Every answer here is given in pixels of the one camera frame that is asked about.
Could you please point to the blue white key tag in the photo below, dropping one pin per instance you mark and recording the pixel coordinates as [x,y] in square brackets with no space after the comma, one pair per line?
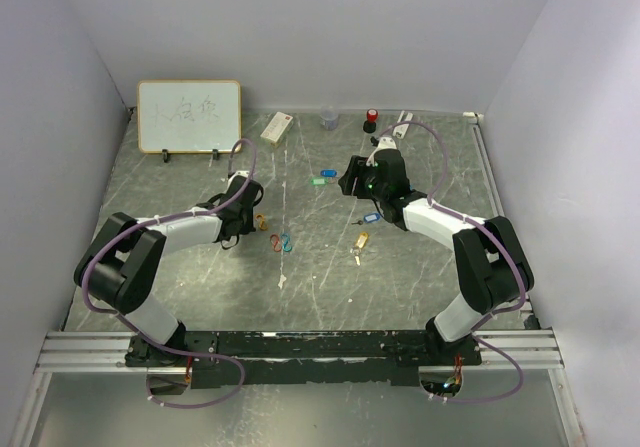
[368,219]

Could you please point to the orange carabiner clip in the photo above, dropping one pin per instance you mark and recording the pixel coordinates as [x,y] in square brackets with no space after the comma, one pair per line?
[262,223]

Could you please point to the white rectangular device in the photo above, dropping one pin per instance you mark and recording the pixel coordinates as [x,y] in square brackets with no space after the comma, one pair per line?
[402,124]

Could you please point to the red carabiner clip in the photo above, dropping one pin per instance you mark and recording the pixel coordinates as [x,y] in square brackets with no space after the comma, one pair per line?
[276,242]

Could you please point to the red black stamp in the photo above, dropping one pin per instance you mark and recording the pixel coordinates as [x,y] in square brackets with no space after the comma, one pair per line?
[370,123]

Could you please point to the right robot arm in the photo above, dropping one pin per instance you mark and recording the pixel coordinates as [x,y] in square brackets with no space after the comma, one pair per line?
[493,272]

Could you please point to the right side aluminium rail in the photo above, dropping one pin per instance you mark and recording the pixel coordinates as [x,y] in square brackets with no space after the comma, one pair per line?
[474,120]

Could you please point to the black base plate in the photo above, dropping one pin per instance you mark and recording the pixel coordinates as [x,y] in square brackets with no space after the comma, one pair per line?
[292,358]

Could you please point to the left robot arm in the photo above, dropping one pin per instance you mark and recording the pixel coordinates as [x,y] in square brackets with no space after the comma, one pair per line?
[120,266]

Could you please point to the white whiteboard wooden frame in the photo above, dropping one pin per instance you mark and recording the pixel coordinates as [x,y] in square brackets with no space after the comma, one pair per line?
[188,116]

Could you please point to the white red cardboard box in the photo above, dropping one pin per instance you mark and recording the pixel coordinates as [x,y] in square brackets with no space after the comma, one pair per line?
[276,128]

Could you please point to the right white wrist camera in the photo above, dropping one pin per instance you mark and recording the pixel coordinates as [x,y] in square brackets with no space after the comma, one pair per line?
[384,143]

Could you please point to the yellow key tag with key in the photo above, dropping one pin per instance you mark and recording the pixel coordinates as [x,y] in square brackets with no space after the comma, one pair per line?
[358,247]

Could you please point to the clear plastic cup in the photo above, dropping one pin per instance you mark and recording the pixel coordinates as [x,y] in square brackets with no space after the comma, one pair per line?
[329,117]

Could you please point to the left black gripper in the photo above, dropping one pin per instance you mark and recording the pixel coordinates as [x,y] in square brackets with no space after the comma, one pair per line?
[249,224]

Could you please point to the aluminium rail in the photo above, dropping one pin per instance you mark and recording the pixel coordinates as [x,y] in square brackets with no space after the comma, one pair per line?
[110,352]
[474,120]

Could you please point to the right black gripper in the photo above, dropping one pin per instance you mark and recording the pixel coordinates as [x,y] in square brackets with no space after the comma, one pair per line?
[356,170]

